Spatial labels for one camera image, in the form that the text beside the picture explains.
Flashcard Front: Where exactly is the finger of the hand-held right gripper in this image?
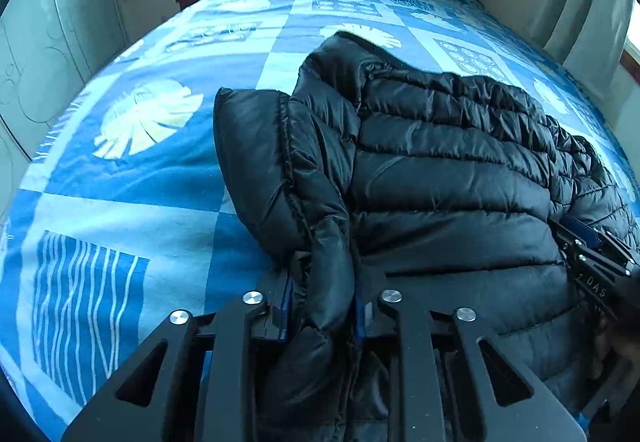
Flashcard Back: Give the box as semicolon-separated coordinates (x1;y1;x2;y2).
600;232;640;273
550;216;608;253

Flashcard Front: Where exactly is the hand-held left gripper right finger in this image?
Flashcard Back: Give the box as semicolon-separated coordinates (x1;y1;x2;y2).
352;267;588;442

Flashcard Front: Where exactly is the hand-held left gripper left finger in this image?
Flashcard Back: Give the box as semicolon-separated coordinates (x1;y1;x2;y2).
60;272;296;442

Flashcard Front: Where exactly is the black puffer jacket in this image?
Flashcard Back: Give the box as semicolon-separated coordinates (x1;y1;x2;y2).
212;30;640;442

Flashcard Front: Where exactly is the window with wooden sill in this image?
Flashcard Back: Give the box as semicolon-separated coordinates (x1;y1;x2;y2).
620;0;640;87

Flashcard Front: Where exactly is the bed with blue patterned sheet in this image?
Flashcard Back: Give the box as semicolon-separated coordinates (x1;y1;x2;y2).
0;0;640;442

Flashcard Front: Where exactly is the white wardrobe with circle pattern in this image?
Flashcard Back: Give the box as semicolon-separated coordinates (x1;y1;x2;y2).
0;0;126;243

